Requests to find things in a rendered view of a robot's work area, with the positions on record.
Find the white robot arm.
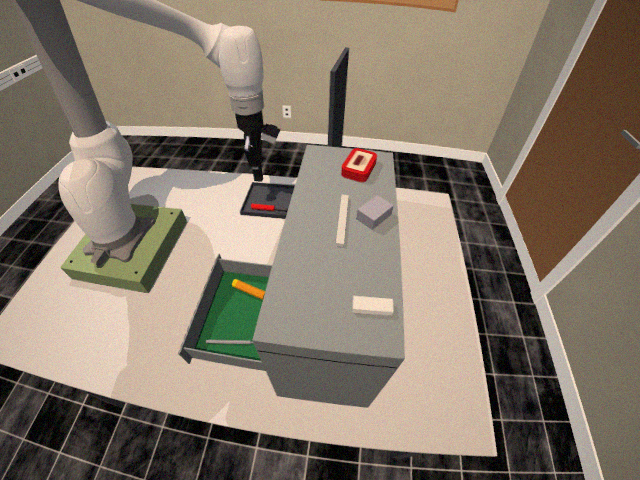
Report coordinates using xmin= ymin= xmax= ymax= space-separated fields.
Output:
xmin=12 ymin=0 xmax=264 ymax=267

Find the orange cylinder with yellow end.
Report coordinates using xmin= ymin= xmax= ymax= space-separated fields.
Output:
xmin=232 ymin=279 xmax=265 ymax=300

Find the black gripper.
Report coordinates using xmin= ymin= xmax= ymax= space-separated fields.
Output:
xmin=235 ymin=111 xmax=263 ymax=182

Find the black flat panel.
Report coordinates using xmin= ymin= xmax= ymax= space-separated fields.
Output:
xmin=327 ymin=47 xmax=349 ymax=147

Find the grey tool chest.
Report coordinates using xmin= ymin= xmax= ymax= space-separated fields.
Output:
xmin=178 ymin=145 xmax=405 ymax=408

